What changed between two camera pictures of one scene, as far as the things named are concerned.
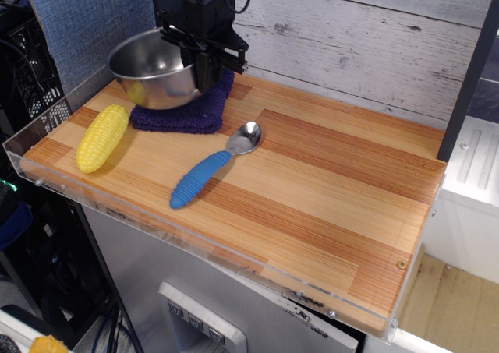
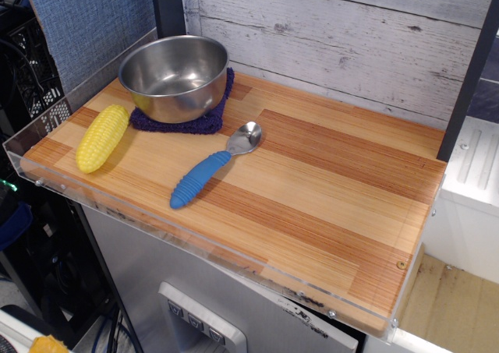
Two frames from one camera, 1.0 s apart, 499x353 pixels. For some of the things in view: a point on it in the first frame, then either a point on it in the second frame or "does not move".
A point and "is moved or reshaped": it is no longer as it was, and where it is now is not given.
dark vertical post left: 168,2 does not move
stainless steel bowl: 149,67 is moved or reshaped
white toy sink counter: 463,232 does not move
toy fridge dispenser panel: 196,328 does not move
